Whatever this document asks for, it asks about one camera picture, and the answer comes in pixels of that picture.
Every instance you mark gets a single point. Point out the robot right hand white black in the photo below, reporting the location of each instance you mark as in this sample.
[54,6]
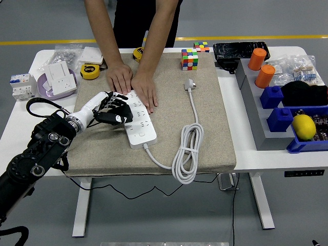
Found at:
[315,243]

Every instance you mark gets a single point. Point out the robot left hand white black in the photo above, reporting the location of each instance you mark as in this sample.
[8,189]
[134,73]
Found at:
[92,105]

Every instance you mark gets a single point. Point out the person's left hand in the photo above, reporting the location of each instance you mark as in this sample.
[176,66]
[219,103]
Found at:
[145,88]

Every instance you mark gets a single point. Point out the person's right hand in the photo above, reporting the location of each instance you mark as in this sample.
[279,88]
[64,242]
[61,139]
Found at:
[120,77]

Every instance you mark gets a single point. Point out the black plug adapter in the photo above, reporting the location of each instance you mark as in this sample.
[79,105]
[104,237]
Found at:
[128,112]

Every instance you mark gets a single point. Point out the white power strip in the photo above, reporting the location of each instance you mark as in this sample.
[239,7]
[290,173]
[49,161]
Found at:
[147,138]

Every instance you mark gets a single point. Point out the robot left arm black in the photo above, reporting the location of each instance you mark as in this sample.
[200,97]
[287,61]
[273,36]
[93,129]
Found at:
[46,138]

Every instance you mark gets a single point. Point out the person's left forearm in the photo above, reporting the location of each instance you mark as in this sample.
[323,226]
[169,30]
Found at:
[157,38]

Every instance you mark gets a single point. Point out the person's right forearm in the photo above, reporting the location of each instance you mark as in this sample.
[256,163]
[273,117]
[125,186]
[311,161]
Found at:
[105,30]

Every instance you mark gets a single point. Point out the yellow black round tape measure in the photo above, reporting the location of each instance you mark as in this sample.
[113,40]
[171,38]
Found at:
[89,71]

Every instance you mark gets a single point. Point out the grey-brown mat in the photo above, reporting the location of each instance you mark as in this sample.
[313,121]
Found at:
[169,123]

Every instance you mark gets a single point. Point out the purple bowl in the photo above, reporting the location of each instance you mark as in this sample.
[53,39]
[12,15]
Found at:
[44,88]

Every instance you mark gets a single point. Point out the large Rubik's cube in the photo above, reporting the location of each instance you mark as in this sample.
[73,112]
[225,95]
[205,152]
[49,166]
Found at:
[189,60]

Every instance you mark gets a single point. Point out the clear bag of screws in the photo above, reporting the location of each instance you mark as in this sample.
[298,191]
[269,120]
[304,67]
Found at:
[64,55]

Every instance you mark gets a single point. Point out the person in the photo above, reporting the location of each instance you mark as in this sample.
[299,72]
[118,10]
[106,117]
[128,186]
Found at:
[133,20]

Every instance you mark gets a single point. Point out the white table leg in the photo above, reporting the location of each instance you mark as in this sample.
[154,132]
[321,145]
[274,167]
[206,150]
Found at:
[262,202]
[82,205]

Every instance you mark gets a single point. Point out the small Rubik's cube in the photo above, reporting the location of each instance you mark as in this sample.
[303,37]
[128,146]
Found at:
[201,47]

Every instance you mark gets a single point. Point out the black table control panel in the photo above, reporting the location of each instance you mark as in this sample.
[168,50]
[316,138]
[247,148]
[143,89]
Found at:
[303,173]

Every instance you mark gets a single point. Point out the white circuit breaker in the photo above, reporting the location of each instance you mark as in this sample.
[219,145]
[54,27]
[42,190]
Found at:
[23,87]

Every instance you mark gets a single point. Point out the black power adapter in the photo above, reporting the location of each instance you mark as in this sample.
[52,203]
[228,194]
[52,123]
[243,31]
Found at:
[226,65]

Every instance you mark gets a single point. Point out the black plastic tray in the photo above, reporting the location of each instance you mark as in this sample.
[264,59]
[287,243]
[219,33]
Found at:
[230,50]

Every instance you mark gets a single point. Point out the blue plastic bin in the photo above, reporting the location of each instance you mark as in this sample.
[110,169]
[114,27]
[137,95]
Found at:
[302,147]

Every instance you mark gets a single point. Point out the grey stepped block holder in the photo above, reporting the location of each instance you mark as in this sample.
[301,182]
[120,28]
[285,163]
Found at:
[253,107]

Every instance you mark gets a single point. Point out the orange cylinder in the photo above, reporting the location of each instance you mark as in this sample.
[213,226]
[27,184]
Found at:
[257,60]
[265,77]

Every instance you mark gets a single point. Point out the yellow lemon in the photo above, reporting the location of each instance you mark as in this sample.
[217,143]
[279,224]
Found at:
[304,127]

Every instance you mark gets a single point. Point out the circuit boards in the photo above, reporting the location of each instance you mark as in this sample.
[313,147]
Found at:
[321,123]

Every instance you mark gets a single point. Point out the blue block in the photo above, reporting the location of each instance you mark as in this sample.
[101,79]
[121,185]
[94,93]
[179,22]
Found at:
[279,120]
[271,97]

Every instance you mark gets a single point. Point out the small clear plastic bag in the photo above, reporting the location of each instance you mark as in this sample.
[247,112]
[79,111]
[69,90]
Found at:
[278,71]

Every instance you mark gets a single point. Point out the black cloth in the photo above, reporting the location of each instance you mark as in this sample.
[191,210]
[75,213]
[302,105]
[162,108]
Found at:
[302,94]

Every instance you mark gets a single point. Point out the clear bag of resistors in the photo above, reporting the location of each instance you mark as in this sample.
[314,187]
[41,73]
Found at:
[305,74]

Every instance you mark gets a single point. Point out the white wall socket plate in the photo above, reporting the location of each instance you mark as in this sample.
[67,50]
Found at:
[66,84]

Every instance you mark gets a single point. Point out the white wall switch panel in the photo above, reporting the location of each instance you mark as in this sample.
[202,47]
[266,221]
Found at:
[89,55]

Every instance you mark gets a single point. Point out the white switch plate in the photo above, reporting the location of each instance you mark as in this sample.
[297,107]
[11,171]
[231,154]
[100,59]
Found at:
[57,71]

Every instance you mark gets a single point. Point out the metal bracket under table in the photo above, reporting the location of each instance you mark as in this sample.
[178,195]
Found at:
[226,182]

